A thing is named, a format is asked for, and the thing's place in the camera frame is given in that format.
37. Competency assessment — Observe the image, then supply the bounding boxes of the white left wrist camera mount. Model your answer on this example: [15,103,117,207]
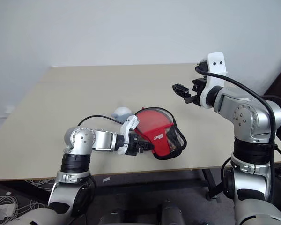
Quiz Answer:
[118,114,141,156]

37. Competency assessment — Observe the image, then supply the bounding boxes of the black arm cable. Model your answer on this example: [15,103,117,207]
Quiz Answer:
[77,114,124,127]
[195,62,281,204]

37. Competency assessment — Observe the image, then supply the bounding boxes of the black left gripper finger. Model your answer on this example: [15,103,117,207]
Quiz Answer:
[141,140,155,152]

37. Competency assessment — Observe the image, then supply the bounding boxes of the dark rounded shape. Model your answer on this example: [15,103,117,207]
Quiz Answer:
[160,200,185,225]

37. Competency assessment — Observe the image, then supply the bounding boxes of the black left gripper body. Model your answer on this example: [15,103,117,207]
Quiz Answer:
[127,132,146,157]

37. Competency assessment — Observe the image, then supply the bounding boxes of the white ball on grey holder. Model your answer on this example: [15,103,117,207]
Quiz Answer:
[111,106,133,124]

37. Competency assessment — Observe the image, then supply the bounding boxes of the red table tennis paddle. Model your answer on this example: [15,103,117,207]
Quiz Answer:
[134,108,175,136]

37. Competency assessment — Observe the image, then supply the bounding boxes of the black table leg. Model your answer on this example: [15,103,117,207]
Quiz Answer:
[200,167,222,200]

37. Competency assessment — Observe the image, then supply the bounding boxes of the red and black mesh paddle case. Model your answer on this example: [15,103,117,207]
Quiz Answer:
[133,106,187,161]

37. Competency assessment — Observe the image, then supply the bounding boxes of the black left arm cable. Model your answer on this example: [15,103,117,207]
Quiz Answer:
[77,114,124,127]

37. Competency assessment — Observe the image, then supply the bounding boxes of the white floor cables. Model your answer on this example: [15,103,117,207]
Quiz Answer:
[0,177,58,220]

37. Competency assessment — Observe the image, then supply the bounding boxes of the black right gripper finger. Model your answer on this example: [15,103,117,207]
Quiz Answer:
[172,83,191,97]
[184,94,200,105]

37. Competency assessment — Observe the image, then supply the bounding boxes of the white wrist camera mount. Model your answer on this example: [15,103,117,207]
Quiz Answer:
[199,52,229,108]
[118,114,141,156]

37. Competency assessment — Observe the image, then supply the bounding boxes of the white power adapter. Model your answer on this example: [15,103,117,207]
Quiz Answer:
[0,203,17,221]

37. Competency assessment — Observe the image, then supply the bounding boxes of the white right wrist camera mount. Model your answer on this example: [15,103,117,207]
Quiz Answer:
[199,52,229,108]

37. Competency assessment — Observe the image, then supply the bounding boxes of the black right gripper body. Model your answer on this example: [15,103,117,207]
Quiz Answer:
[191,78,208,106]

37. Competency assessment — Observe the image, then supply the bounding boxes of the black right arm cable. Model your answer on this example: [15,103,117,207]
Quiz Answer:
[195,62,281,204]

